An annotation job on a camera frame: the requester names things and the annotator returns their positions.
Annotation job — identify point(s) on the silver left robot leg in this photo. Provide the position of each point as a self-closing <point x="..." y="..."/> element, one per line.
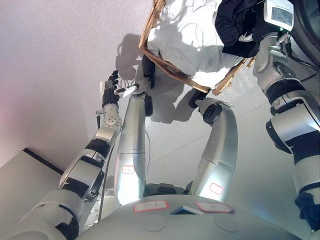
<point x="131" y="140"/>

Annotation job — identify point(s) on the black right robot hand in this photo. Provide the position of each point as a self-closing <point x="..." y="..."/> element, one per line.
<point x="280" y="15"/>

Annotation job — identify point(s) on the white panel with black edge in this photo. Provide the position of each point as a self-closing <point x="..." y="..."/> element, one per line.
<point x="20" y="175"/>

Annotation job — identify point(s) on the blue square torso marker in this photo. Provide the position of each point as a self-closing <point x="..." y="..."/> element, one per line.
<point x="186" y="210"/>

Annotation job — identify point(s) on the grey front-load washing machine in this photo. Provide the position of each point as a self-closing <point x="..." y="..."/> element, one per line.
<point x="308" y="42"/>

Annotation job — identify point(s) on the silver robot leg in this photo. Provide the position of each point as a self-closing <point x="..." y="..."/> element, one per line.
<point x="131" y="140"/>
<point x="220" y="150"/>

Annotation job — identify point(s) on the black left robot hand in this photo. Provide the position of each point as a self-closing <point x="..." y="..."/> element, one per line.
<point x="110" y="96"/>

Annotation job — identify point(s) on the silver right robot leg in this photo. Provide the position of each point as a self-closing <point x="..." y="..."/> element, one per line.
<point x="220" y="150"/>

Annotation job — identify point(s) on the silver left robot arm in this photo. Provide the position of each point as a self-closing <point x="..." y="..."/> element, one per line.
<point x="80" y="165"/>

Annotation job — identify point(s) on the red bordered white label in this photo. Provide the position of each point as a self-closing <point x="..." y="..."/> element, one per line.
<point x="215" y="207"/>
<point x="128" y="169"/>
<point x="150" y="206"/>
<point x="216" y="188"/>

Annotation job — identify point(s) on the white clothes pile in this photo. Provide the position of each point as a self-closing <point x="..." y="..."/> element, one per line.
<point x="190" y="37"/>

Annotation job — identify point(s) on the grey robot torso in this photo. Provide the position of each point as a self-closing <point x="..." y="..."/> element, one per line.
<point x="190" y="227"/>

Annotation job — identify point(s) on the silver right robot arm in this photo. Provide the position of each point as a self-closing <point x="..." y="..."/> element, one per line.
<point x="290" y="125"/>

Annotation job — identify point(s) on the black garment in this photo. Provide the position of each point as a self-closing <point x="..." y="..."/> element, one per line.
<point x="235" y="27"/>

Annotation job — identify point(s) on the brown woven laundry basket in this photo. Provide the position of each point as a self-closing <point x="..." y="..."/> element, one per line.
<point x="172" y="68"/>

